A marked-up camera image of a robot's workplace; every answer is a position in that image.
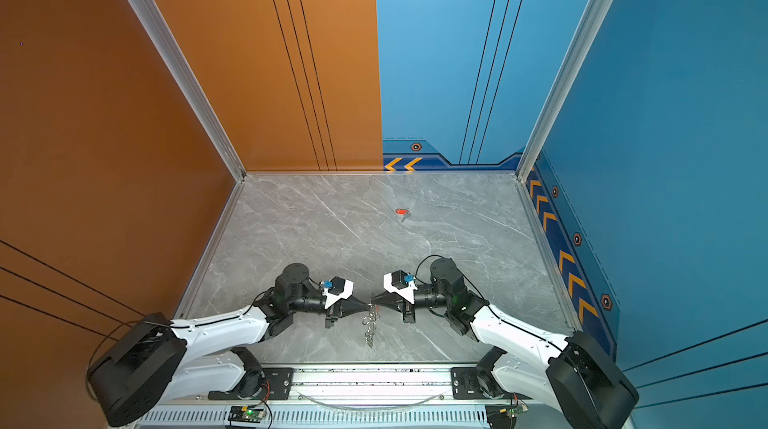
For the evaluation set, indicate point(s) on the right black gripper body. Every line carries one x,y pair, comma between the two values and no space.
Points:
410,313

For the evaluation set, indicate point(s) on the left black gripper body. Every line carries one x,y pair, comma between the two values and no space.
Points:
331,317

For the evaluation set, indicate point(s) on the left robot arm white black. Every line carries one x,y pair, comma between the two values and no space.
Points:
159,360

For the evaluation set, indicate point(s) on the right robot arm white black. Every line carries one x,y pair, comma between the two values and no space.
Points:
570,373

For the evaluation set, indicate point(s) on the red tag with grey key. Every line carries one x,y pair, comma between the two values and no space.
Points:
403,214

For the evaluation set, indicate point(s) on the left green circuit board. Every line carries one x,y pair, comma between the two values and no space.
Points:
246,416

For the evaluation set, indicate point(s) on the green circuit board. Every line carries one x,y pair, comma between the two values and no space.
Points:
505,416
246,416

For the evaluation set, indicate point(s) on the right green circuit board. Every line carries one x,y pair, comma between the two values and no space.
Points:
505,416

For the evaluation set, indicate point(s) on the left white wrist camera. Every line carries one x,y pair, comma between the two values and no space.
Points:
335,290

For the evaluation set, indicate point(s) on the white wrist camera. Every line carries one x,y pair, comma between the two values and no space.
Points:
335,290
400,283

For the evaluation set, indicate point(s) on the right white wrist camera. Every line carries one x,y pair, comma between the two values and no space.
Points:
400,283

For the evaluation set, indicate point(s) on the aluminium front rail frame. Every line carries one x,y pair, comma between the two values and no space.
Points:
356,396

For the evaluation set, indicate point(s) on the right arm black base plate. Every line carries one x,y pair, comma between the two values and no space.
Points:
468,383

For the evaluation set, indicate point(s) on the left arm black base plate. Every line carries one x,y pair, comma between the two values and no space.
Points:
270,384

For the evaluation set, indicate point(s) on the right corner aluminium post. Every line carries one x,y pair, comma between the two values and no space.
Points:
583,38

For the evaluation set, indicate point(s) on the corner aluminium post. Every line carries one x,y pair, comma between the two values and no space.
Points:
583,38
160,34

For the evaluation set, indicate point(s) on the left corner aluminium post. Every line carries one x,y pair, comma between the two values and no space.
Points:
160,34

